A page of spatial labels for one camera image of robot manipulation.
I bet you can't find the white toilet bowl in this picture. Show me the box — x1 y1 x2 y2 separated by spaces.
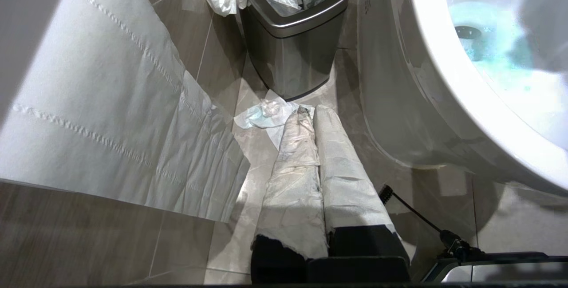
358 0 568 198

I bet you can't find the black cable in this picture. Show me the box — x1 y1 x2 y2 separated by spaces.
380 184 477 260

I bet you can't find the grey metal trash bin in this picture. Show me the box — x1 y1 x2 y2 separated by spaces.
240 0 350 101

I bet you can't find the crumpled tissue with blue stain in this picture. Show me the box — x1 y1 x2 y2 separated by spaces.
234 91 316 150

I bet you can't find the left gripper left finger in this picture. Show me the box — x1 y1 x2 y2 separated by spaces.
251 106 329 283

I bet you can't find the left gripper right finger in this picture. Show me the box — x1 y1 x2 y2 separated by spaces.
313 104 411 267

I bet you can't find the white toilet paper sheet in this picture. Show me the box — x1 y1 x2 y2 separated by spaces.
0 0 251 224

